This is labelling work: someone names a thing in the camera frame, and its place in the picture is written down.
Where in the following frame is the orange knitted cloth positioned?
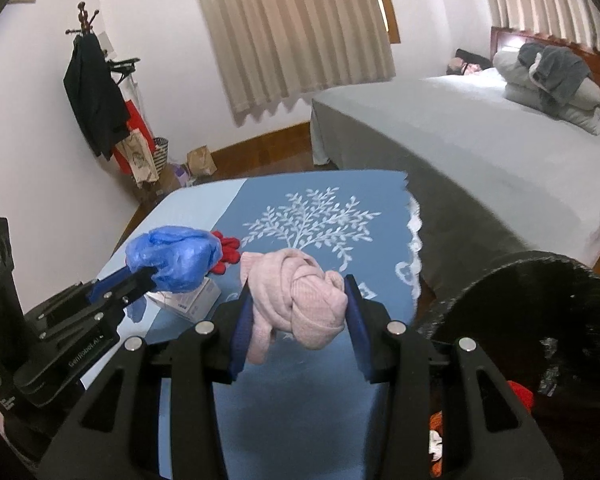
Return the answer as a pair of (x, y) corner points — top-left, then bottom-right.
(428, 412), (451, 478)

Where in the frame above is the blue tree-print tablecloth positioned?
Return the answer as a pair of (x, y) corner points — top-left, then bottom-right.
(80, 170), (426, 480)

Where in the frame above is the white cardboard box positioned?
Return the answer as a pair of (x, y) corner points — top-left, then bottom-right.
(146, 276), (222, 323)

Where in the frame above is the brown paper bag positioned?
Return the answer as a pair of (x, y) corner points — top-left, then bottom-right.
(186, 145), (218, 177)

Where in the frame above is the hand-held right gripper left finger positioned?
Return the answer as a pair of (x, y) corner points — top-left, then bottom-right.
(36, 280), (257, 480)

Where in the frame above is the black trash bin with liner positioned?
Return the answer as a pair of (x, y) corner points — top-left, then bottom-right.
(415, 250), (600, 480)

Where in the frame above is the pink knitted cloth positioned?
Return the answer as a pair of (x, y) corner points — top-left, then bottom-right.
(239, 248), (348, 366)

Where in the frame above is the blue plastic glove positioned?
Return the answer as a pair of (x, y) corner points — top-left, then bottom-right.
(125, 226), (224, 321)

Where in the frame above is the wooden window frame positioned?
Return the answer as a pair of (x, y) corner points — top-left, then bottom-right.
(367, 0), (401, 45)

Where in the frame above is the brown cardboard box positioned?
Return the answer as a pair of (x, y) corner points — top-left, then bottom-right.
(140, 162), (183, 203)

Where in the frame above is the grey pillows and blanket pile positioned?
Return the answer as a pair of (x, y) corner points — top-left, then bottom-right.
(492, 50), (600, 136)

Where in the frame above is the wide beige curtain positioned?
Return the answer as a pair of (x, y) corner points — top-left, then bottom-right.
(187, 0), (398, 128)

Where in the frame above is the black coat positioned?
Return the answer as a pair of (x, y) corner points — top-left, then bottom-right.
(62, 35), (131, 161)

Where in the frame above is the red bag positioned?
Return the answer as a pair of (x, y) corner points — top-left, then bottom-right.
(112, 100), (148, 176)

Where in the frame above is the brown wooden headboard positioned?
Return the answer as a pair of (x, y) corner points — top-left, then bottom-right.
(490, 26), (600, 83)

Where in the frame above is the purple plastic item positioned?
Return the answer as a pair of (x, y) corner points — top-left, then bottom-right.
(172, 162), (196, 188)

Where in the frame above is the bed with grey sheet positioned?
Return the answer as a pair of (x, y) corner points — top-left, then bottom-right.
(310, 67), (600, 301)

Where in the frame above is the striped basket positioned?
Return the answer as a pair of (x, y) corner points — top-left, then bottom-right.
(152, 136), (171, 168)

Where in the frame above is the dark grey blanket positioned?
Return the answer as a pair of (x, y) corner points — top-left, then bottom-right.
(517, 42), (593, 106)

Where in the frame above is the black and pink bag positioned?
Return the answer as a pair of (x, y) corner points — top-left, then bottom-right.
(446, 49), (493, 77)

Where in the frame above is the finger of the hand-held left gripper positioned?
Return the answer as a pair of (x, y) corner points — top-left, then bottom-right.
(35, 267), (133, 318)
(92, 267), (158, 326)

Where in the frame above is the red knitted glove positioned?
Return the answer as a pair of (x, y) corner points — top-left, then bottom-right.
(211, 231), (242, 275)

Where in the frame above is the beige canvas tote bag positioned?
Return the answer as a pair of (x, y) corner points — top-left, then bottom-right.
(116, 129), (160, 188)

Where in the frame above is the black clothes hanger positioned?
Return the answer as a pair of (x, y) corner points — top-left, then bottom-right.
(105, 57), (142, 83)

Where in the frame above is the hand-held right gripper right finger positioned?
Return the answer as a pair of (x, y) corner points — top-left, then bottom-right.
(344, 274), (565, 480)

